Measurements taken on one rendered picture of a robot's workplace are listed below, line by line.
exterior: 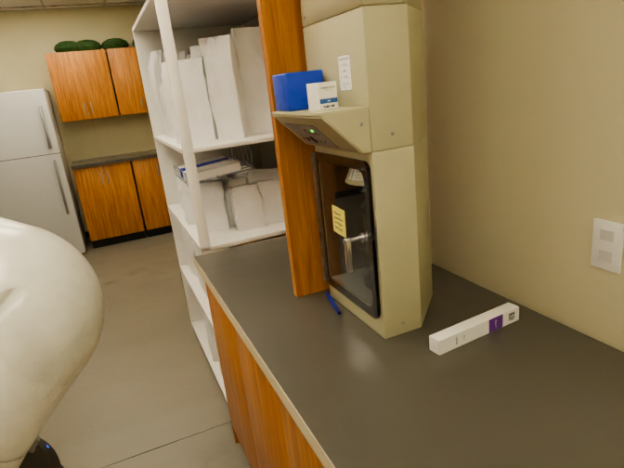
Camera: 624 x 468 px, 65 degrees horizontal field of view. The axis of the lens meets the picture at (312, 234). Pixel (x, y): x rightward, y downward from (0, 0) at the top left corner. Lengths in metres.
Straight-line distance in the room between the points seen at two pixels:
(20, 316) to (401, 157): 0.97
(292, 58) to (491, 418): 1.01
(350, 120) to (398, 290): 0.44
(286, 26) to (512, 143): 0.67
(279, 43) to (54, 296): 1.20
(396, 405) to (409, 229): 0.41
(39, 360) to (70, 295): 0.03
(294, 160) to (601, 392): 0.93
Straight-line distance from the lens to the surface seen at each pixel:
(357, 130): 1.08
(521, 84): 1.36
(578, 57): 1.26
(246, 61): 2.44
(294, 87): 1.24
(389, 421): 1.01
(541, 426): 1.03
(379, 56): 1.11
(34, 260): 0.29
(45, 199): 5.93
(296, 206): 1.45
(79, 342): 0.30
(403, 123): 1.15
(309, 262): 1.51
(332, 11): 1.22
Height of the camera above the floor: 1.57
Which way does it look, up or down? 17 degrees down
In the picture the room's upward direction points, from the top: 6 degrees counter-clockwise
